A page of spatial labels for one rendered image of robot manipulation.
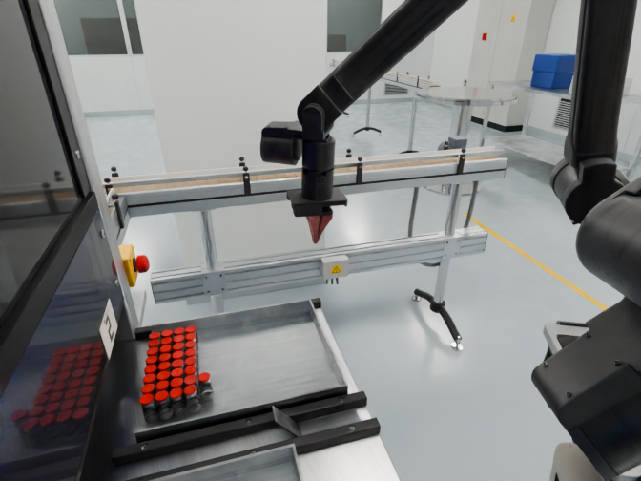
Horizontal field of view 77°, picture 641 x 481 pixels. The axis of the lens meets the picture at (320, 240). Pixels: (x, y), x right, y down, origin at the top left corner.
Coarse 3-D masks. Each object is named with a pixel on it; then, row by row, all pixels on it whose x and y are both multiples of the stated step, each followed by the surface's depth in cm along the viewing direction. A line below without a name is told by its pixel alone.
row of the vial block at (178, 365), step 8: (176, 328) 80; (176, 336) 78; (184, 336) 79; (176, 344) 76; (184, 344) 78; (176, 352) 74; (184, 352) 76; (176, 360) 72; (184, 360) 74; (176, 368) 70; (184, 368) 72; (176, 376) 69; (184, 376) 70; (176, 384) 67; (184, 384) 70; (176, 392) 66; (176, 400) 65; (184, 400) 67; (176, 408) 66; (184, 408) 67
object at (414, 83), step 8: (336, 64) 698; (392, 72) 520; (384, 80) 524; (392, 80) 503; (400, 80) 485; (408, 80) 465; (416, 80) 466; (424, 80) 436; (432, 80) 433; (408, 88) 467; (416, 88) 451
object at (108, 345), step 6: (108, 306) 66; (108, 312) 66; (114, 318) 70; (102, 324) 62; (108, 324) 65; (114, 324) 69; (102, 330) 62; (114, 330) 69; (102, 336) 62; (108, 336) 64; (114, 336) 68; (108, 342) 64; (108, 348) 64; (108, 354) 63
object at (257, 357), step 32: (192, 320) 84; (224, 320) 87; (256, 320) 89; (288, 320) 89; (224, 352) 80; (256, 352) 80; (288, 352) 80; (320, 352) 80; (224, 384) 73; (256, 384) 73; (288, 384) 73; (320, 384) 73; (192, 416) 67; (224, 416) 64
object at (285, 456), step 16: (288, 448) 58; (224, 464) 56; (240, 464) 57; (256, 464) 58; (272, 464) 59; (288, 464) 60; (160, 480) 54; (176, 480) 55; (192, 480) 56; (208, 480) 57; (224, 480) 57; (240, 480) 57; (256, 480) 57; (272, 480) 57; (288, 480) 57
